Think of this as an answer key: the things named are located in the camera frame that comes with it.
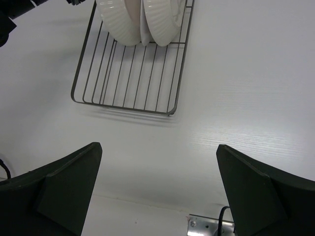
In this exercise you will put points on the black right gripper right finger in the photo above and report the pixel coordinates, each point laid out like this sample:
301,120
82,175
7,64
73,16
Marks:
264,200

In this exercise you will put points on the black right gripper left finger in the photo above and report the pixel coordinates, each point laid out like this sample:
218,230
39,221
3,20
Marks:
52,200

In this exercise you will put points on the floral plate with brown rim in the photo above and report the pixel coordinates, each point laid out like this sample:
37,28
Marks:
121,19

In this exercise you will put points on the sunburst pattern plate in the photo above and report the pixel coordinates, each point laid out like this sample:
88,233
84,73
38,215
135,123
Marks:
160,20

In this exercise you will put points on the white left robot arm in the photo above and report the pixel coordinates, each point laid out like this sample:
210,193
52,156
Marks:
10,10

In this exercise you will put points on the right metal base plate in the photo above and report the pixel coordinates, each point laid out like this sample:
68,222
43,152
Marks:
204,226

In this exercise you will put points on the grey wire dish rack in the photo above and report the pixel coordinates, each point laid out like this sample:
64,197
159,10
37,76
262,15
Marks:
143,79

